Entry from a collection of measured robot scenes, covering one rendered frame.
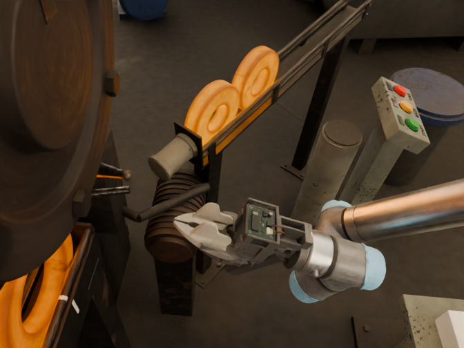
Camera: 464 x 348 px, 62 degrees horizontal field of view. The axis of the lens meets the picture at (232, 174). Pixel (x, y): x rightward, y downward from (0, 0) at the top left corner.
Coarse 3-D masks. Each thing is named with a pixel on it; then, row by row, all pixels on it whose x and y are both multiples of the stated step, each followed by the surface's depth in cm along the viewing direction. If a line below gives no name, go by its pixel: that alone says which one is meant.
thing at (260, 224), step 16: (256, 208) 60; (272, 208) 62; (240, 224) 62; (256, 224) 57; (272, 224) 59; (288, 224) 62; (304, 224) 61; (240, 240) 57; (256, 240) 57; (272, 240) 57; (288, 240) 61; (304, 240) 60; (240, 256) 60; (256, 256) 60; (288, 256) 64; (304, 256) 61
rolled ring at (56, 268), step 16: (64, 256) 58; (48, 272) 58; (64, 272) 58; (16, 288) 44; (48, 288) 58; (0, 304) 43; (16, 304) 45; (48, 304) 56; (0, 320) 43; (16, 320) 45; (32, 320) 54; (48, 320) 54; (0, 336) 44; (16, 336) 46; (32, 336) 50
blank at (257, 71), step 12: (264, 48) 87; (252, 60) 85; (264, 60) 87; (276, 60) 92; (240, 72) 85; (252, 72) 85; (264, 72) 93; (276, 72) 96; (240, 84) 86; (252, 84) 88; (264, 84) 94; (240, 96) 87; (252, 96) 92; (240, 108) 92
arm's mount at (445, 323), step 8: (448, 312) 96; (456, 312) 96; (440, 320) 99; (448, 320) 95; (456, 320) 94; (440, 328) 98; (448, 328) 95; (456, 328) 93; (440, 336) 98; (448, 336) 95; (456, 336) 92; (448, 344) 94; (456, 344) 91
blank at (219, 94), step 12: (216, 84) 79; (228, 84) 81; (204, 96) 78; (216, 96) 78; (228, 96) 82; (192, 108) 78; (204, 108) 77; (216, 108) 81; (228, 108) 85; (192, 120) 78; (204, 120) 80; (216, 120) 88; (228, 120) 88; (204, 132) 82; (216, 132) 87
